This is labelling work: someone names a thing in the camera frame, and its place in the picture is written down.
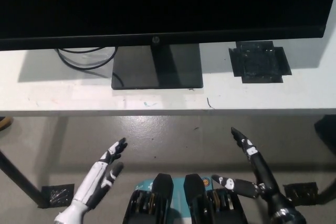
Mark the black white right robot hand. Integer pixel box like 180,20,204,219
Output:
211,127,290,213

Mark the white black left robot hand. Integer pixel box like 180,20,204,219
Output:
71,137,129,210

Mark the black HP monitor screen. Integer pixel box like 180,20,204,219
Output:
0,0,332,51

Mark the glossy black monitor stand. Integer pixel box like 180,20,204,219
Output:
111,42,204,90

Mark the black floor tape patch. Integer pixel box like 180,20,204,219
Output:
38,183,75,208
283,182,320,206

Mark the black table leg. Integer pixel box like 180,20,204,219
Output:
0,148,45,208
318,175,336,205

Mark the brown object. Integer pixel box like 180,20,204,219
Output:
0,115,14,132

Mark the black tape patch on tabletop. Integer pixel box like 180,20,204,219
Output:
228,40,293,84

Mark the black cable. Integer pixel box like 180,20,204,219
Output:
56,47,118,70
57,47,107,65

